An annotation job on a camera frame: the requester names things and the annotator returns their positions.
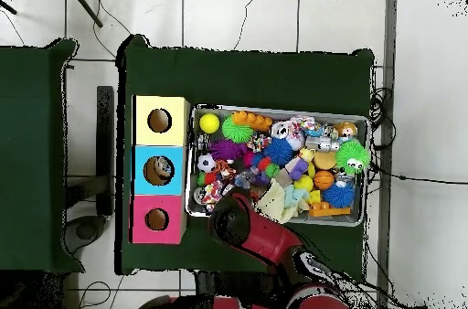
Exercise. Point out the orange toy block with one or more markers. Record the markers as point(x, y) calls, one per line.
point(252, 119)

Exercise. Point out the cream knitted cloth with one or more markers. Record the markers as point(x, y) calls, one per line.
point(276, 199)

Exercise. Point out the small basketball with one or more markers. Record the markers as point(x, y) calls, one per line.
point(324, 180)

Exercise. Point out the wooden box with three holes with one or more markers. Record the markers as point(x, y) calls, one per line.
point(172, 133)

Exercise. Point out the silver toy robot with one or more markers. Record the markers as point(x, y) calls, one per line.
point(321, 143)

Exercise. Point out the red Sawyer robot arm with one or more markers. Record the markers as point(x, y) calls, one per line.
point(256, 232)

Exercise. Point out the blue spiky ball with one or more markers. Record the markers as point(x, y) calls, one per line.
point(279, 151)

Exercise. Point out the black tripod leg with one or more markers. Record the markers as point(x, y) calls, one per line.
point(9, 7)
point(85, 4)

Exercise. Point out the clear plastic bottle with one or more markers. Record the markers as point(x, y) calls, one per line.
point(167, 168)

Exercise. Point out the green spiky ball with eyes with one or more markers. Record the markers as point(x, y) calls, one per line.
point(353, 157)

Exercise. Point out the small soccer ball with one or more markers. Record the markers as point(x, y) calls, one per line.
point(206, 162)

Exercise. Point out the purple spiky ball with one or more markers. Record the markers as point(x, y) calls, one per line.
point(226, 150)

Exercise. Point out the dark green tablecloth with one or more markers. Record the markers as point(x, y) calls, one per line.
point(237, 78)
point(29, 140)

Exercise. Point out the clear mesh bin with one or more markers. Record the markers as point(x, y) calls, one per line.
point(329, 219)

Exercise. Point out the black flat panel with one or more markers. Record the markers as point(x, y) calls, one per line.
point(105, 140)

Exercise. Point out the yellow ball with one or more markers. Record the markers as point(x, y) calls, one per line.
point(209, 123)

